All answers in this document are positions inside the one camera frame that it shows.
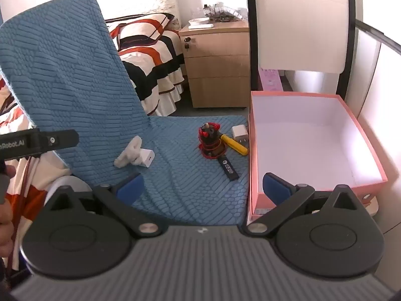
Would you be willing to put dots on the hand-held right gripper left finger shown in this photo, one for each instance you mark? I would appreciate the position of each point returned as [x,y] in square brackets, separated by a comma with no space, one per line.
[131,187]

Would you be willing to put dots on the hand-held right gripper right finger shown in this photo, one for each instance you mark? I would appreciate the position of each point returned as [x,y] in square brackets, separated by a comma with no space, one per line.
[275,188]

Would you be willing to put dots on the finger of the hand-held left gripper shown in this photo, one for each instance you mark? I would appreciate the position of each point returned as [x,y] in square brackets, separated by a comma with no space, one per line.
[59,139]

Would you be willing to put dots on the white charger with oval port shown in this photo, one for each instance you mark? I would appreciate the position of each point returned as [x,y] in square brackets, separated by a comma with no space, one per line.
[144,157]

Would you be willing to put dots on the orange box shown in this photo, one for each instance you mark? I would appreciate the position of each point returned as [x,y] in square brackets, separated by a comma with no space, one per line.
[313,131]

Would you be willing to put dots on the person's left hand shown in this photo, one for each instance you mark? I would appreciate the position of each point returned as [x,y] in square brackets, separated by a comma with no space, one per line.
[5,229]

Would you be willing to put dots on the striped bed quilt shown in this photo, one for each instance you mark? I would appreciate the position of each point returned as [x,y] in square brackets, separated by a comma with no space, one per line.
[153,65]
[28,175]

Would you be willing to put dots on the white rounded object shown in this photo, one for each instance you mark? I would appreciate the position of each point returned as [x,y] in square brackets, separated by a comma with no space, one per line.
[76,182]

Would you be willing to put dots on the black usb stick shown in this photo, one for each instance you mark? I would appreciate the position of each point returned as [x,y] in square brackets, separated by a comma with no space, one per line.
[227,166]

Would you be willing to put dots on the blue textured blanket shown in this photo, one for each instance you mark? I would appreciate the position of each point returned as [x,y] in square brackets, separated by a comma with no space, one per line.
[62,69]

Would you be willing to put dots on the black and red figurine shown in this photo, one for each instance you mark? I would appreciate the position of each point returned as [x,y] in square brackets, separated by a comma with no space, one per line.
[211,141]

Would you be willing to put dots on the pink patterned bag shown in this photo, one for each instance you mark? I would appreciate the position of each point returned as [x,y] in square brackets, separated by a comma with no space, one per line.
[270,80]

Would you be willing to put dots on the wooden nightstand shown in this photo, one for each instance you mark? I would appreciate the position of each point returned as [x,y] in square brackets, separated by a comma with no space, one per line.
[216,65]

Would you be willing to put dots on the striped pillow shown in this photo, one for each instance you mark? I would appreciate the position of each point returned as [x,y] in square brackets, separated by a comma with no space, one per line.
[141,28]

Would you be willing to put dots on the nightstand key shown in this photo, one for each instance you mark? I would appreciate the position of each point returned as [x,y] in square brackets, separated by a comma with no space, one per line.
[187,43]

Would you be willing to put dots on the white dish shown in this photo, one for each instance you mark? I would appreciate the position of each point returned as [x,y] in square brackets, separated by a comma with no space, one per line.
[199,21]

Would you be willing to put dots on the clear plastic container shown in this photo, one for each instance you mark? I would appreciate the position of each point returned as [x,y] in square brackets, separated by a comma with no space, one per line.
[224,11]

